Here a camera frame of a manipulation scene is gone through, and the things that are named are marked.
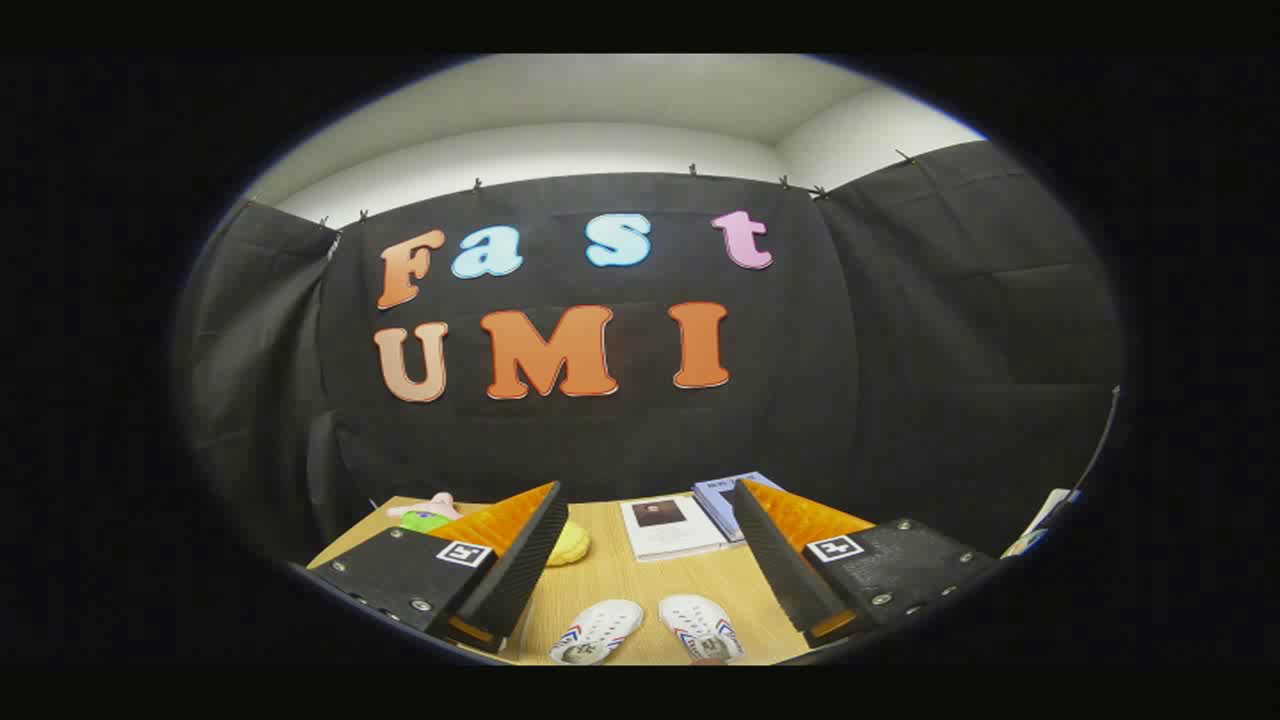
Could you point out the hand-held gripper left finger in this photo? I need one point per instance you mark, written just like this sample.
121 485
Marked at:
520 580

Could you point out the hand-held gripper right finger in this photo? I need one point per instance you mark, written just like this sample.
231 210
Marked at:
780 570

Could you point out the white canvas shoe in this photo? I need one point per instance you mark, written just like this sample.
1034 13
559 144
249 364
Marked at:
702 627
597 630

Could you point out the yellow round plush cushion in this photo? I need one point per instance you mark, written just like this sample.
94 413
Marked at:
572 545

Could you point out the blue book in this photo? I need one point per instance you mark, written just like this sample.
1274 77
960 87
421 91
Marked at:
718 500

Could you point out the pink and green plush toy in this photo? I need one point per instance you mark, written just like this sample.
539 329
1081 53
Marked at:
425 518

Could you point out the white book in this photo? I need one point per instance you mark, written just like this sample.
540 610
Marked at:
670 537

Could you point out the white blue flat object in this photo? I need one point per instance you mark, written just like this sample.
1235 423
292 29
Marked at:
1040 520

